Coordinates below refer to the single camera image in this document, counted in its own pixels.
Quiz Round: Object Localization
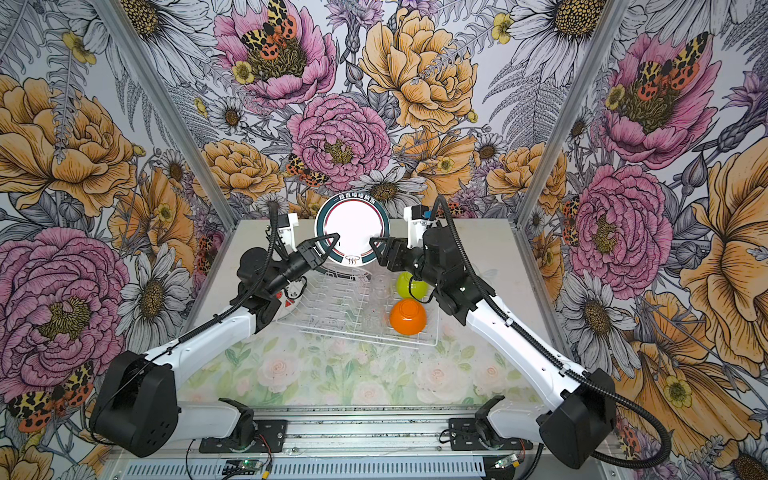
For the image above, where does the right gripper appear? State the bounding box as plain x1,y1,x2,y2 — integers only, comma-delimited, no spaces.
369,236,442,287

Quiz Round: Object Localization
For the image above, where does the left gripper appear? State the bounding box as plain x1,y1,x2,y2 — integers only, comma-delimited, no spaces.
267,231,342,293

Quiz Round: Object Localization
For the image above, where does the red green rimmed plate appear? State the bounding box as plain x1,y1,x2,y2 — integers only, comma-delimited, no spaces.
314,266,372,282
315,191,390,267

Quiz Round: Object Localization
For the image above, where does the white wire dish rack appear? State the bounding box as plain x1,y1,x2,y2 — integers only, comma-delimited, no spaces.
276,264,441,348

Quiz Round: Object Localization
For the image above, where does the watermelon pattern plate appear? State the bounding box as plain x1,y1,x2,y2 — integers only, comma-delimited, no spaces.
275,277,307,320

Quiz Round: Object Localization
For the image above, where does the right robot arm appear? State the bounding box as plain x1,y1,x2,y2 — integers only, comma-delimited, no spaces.
369,227,616,469

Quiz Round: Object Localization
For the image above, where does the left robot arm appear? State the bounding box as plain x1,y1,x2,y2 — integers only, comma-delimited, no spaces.
88,233,340,457

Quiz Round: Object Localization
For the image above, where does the green plastic bowl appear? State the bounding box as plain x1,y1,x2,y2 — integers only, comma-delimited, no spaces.
396,272,429,301

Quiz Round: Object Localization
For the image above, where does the orange plastic bowl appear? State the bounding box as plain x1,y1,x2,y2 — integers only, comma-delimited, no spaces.
389,298,427,336

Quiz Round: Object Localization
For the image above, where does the small green circuit board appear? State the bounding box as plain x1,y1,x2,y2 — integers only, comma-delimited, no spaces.
222,459,262,479

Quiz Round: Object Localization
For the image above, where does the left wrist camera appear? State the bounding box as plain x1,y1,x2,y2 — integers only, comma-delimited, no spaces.
278,213,299,250

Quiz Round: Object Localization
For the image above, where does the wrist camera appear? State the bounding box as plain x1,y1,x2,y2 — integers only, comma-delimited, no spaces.
403,205,432,248
278,213,299,250

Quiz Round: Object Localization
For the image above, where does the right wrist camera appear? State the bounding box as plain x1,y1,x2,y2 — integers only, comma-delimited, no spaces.
403,205,432,248

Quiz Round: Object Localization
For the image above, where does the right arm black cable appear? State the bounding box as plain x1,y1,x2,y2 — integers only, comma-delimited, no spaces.
431,194,672,470

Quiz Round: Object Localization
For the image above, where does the aluminium front rail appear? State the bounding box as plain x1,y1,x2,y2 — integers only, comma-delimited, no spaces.
113,407,619,460

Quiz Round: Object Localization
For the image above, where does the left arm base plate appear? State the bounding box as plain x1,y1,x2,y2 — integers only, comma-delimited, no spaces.
198,419,288,454

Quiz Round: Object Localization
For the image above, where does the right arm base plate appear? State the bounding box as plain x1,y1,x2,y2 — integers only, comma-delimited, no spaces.
439,417,534,451

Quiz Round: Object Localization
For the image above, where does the white slotted cable duct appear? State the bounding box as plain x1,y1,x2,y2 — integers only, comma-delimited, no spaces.
116,456,486,479

